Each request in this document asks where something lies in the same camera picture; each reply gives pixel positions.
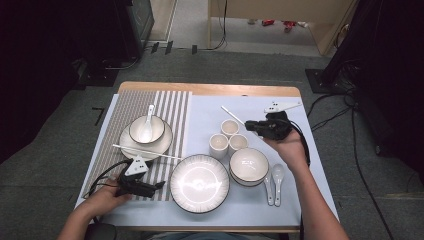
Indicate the white ceramic spoon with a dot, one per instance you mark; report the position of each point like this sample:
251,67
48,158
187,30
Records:
277,173
269,195
145,133

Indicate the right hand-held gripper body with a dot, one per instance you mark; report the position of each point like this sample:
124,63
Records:
276,128

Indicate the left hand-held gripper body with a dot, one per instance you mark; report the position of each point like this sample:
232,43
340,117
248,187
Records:
137,166

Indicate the small red object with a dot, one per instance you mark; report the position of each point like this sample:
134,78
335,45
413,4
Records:
289,25
268,22

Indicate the black curtain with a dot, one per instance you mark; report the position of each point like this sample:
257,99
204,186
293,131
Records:
393,66
40,66

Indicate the black equipment case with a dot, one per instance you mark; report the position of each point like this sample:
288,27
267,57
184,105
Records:
141,23

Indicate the white ceramic cup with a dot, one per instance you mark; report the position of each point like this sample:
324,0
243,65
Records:
230,128
238,142
219,146

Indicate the white plate with dark rim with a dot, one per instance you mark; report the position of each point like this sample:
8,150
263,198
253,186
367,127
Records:
200,183
164,143

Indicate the small white object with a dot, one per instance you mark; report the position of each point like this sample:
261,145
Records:
252,21
302,24

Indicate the pale blue table sheet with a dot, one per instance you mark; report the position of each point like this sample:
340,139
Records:
260,110

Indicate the person's left hand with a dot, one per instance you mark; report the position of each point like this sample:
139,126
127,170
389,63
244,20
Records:
103,201

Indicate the white bowl with dark rim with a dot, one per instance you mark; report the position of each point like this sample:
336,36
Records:
156,130
249,165
249,185

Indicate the brown white striped placemat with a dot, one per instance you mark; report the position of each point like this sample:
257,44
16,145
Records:
133,106

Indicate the person's clothing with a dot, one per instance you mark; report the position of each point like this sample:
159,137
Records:
206,237

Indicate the black stand base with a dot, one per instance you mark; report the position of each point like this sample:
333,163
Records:
100,78
316,81

